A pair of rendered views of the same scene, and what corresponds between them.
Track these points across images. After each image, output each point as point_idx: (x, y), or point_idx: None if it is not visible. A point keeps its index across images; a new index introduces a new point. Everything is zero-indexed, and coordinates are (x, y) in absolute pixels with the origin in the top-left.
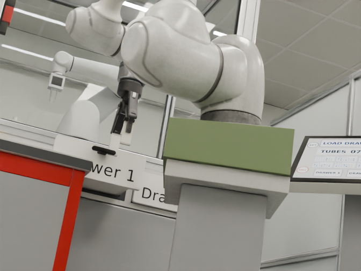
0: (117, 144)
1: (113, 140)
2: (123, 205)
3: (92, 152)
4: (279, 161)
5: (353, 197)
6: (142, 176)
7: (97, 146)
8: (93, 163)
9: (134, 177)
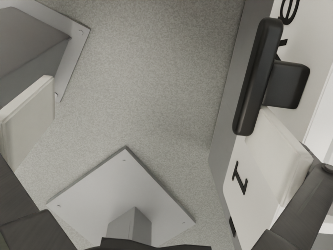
0: (261, 163)
1: (275, 148)
2: None
3: (310, 39)
4: None
5: None
6: (232, 214)
7: (259, 43)
8: (284, 48)
9: (236, 186)
